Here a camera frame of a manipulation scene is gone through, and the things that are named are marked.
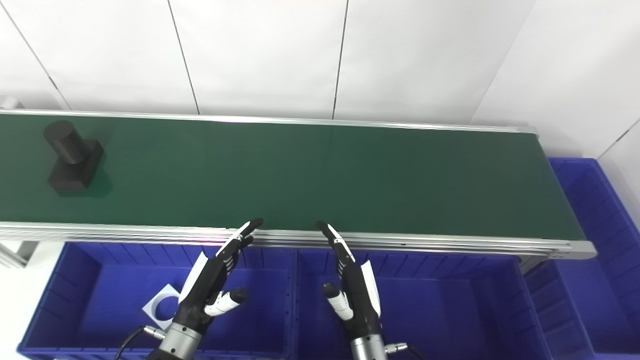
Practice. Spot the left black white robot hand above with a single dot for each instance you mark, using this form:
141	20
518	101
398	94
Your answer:
202	290

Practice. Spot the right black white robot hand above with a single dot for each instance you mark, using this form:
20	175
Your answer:
357	295

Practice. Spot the black cylinder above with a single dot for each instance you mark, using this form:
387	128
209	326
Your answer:
72	160

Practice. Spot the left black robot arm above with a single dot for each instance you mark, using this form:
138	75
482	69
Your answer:
176	342

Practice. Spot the white flat part with hole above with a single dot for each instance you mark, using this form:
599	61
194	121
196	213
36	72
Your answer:
152	306

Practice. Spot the blue plastic bin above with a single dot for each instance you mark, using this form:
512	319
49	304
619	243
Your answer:
110	300
595	280
440	305

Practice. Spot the green conveyor belt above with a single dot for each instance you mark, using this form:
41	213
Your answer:
310	175
425	243

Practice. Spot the aluminium conveyor support leg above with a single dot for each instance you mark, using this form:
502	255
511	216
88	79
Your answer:
17	252

